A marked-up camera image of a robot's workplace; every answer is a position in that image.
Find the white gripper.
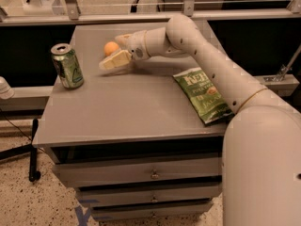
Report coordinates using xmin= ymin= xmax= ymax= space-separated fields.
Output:
xmin=99 ymin=30 xmax=150 ymax=70

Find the orange fruit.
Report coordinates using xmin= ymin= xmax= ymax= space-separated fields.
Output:
xmin=103 ymin=41 xmax=119 ymax=57

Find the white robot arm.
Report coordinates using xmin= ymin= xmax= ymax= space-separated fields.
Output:
xmin=116 ymin=14 xmax=301 ymax=226

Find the green soda can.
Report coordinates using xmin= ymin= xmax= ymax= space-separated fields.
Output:
xmin=51 ymin=43 xmax=84 ymax=89

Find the grey metal railing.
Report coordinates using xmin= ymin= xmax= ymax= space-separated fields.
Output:
xmin=0 ymin=0 xmax=301 ymax=26

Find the grey drawer cabinet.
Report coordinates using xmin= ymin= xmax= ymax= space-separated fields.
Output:
xmin=32 ymin=20 xmax=239 ymax=223

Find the green kettle chips bag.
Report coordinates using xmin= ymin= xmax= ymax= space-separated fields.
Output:
xmin=173 ymin=68 xmax=232 ymax=124

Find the top grey drawer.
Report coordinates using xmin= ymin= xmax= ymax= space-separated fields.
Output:
xmin=53 ymin=153 xmax=221 ymax=187

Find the grey drawer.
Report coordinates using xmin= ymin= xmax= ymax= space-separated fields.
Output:
xmin=53 ymin=153 xmax=221 ymax=187
xmin=76 ymin=183 xmax=221 ymax=207
xmin=91 ymin=199 xmax=213 ymax=221

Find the middle grey drawer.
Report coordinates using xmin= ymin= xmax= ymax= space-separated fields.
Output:
xmin=76 ymin=183 xmax=221 ymax=207

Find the black tripod stand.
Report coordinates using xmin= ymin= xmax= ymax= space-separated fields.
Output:
xmin=0 ymin=119 xmax=41 ymax=184

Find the bottom grey drawer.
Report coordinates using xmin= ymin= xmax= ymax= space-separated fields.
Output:
xmin=91 ymin=199 xmax=213 ymax=221

